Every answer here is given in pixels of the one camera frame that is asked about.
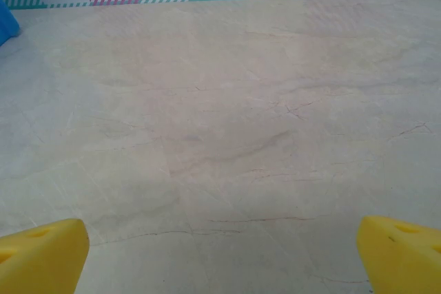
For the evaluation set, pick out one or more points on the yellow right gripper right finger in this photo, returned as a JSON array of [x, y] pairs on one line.
[[403, 263]]

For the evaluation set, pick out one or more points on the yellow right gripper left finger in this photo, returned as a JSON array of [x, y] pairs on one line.
[[41, 259]]

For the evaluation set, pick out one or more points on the blue divided plastic container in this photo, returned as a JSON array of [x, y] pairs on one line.
[[7, 22]]

